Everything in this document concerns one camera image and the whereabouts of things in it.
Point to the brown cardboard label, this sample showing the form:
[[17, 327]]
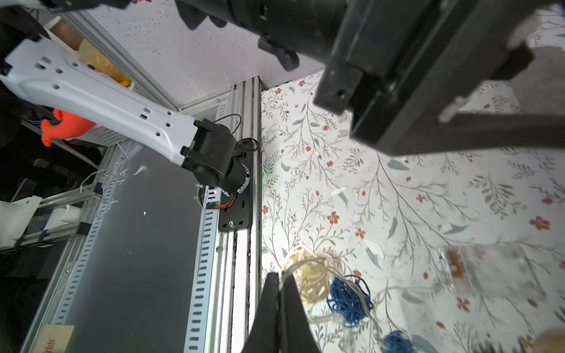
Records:
[[54, 338]]

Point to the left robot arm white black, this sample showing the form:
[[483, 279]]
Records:
[[188, 66]]

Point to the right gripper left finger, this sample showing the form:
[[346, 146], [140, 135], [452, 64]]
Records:
[[264, 334]]

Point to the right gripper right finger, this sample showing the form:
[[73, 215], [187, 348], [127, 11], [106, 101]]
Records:
[[295, 332]]

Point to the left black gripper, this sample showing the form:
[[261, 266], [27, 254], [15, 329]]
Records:
[[404, 69]]

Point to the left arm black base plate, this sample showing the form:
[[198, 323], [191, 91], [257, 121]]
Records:
[[235, 208]]

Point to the blue ball ornament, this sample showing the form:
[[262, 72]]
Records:
[[350, 299]]

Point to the red plastic object outside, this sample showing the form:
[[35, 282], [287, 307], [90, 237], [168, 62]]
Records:
[[70, 126]]

